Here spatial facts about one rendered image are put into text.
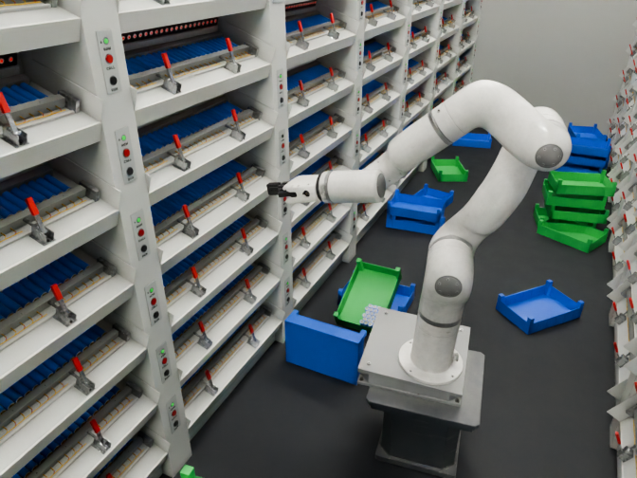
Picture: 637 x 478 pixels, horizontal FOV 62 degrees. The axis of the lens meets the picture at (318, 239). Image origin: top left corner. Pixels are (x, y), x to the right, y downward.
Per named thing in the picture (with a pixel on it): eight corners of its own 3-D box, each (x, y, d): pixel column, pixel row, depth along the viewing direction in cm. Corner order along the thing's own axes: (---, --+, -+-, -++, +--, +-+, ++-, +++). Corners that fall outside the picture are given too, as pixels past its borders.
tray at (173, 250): (273, 193, 186) (281, 170, 181) (157, 278, 138) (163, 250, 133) (227, 166, 190) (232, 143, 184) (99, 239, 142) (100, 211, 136)
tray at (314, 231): (347, 214, 261) (357, 193, 253) (289, 275, 213) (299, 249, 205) (312, 194, 265) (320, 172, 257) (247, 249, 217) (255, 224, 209)
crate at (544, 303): (546, 293, 249) (549, 279, 245) (580, 317, 233) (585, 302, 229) (495, 308, 239) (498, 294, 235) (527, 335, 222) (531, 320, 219)
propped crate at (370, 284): (380, 336, 222) (378, 328, 215) (336, 323, 229) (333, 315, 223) (402, 277, 236) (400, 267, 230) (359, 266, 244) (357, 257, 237)
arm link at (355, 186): (341, 169, 142) (326, 172, 134) (388, 167, 136) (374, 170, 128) (343, 200, 144) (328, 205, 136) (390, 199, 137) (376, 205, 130)
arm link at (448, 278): (462, 303, 153) (478, 233, 141) (460, 347, 138) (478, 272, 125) (420, 297, 156) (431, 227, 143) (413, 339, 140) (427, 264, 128)
